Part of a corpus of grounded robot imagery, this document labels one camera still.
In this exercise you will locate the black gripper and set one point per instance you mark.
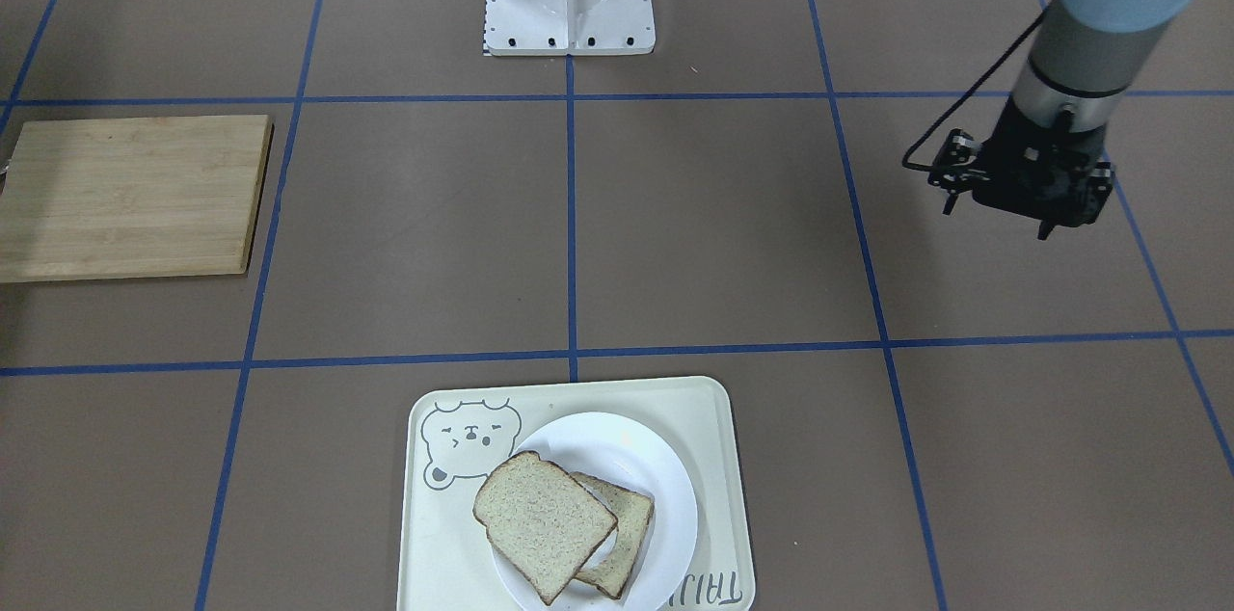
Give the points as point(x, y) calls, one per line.
point(1013, 135)

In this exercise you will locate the white round plate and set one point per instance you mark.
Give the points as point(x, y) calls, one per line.
point(626, 453)

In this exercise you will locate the bread slice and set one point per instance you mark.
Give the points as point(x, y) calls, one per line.
point(634, 513)
point(542, 521)

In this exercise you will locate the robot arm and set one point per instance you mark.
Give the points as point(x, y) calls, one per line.
point(1085, 55)

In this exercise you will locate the cream bear tray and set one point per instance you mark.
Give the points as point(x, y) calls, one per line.
point(457, 438)

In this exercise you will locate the wooden cutting board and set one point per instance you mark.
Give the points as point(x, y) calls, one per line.
point(133, 198)

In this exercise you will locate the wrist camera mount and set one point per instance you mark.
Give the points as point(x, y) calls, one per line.
point(954, 167)

